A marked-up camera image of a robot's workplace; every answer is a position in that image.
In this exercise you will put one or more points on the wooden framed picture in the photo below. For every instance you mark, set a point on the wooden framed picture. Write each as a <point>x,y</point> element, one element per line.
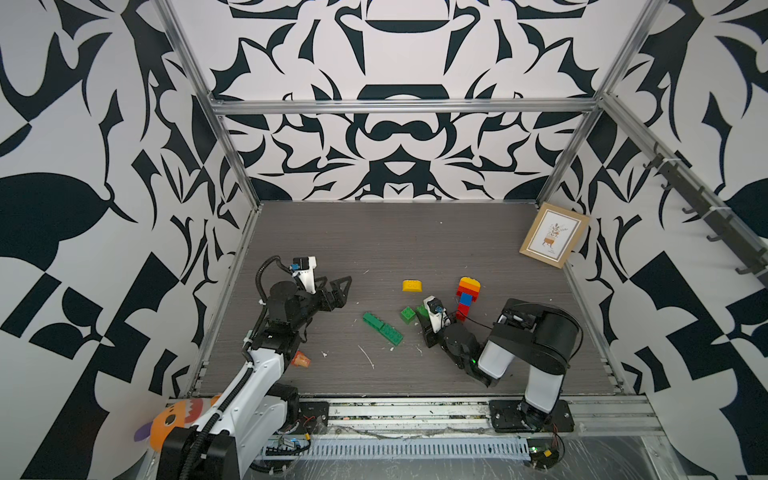
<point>554,234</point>

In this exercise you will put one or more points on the yellow curved lego brick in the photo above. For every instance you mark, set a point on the yellow curved lego brick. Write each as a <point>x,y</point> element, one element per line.
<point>412,286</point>
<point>470,284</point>

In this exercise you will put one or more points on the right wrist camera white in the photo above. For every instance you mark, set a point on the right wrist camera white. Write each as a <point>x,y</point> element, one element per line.
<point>437,313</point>

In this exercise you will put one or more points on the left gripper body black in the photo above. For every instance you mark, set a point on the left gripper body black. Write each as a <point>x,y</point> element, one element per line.
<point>308,308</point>

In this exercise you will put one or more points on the small circuit board right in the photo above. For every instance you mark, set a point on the small circuit board right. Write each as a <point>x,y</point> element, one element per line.
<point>544,454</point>

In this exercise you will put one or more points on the small circuit board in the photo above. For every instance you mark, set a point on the small circuit board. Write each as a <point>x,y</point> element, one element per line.
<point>287,447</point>
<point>544,454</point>

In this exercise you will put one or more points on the small colourful toy figure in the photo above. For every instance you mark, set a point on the small colourful toy figure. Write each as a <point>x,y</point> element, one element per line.
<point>301,360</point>

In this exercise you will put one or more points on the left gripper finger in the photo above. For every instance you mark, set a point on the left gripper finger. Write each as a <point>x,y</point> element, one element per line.
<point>334,300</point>
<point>341,285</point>

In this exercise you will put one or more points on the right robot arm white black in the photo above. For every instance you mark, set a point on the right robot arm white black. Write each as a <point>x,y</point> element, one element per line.
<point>544,337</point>

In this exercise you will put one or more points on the dark green wide lego brick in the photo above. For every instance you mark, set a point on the dark green wide lego brick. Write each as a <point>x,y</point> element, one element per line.
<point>391,334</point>

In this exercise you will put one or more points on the orange lego brick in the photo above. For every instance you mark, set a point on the orange lego brick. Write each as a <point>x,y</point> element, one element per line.
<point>463,290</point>

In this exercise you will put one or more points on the small green lego brick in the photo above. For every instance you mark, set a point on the small green lego brick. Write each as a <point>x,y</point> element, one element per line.
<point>408,315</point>

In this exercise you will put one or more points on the dark green long lego brick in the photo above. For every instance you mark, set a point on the dark green long lego brick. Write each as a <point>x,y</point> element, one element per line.
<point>373,321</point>

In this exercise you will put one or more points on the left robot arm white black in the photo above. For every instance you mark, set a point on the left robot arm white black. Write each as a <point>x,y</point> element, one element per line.
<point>228,438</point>

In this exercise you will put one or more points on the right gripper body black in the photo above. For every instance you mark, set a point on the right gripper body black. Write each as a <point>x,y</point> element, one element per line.
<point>442,340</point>

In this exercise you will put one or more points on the red long lego brick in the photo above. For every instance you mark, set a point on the red long lego brick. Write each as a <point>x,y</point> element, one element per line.
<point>474,299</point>

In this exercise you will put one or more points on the blue square lego brick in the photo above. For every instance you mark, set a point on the blue square lego brick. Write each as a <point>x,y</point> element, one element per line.
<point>465,299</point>

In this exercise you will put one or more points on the white slotted cable duct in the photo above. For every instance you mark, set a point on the white slotted cable duct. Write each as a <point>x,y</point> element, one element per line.
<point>508,448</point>

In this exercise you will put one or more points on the red square lego brick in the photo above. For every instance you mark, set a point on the red square lego brick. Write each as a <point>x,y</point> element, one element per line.
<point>462,312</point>

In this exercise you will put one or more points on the orange purple object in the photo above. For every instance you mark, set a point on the orange purple object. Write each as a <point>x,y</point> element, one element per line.
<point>180,414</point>

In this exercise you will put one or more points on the wall hook rail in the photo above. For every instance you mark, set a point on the wall hook rail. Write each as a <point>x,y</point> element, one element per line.
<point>726,226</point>

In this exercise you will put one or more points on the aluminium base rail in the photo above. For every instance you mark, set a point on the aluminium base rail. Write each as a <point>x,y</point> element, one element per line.
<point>601,415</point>

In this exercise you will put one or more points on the small circuit board left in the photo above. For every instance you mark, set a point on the small circuit board left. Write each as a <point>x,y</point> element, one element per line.
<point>287,447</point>

